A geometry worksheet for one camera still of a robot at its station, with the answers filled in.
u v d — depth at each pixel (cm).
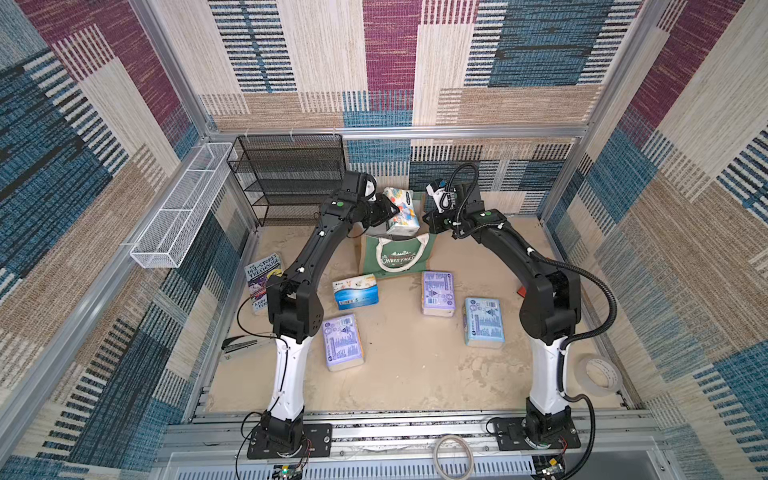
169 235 71
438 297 92
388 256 94
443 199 83
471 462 70
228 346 86
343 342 84
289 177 108
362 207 78
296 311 56
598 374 83
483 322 87
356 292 91
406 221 89
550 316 54
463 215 73
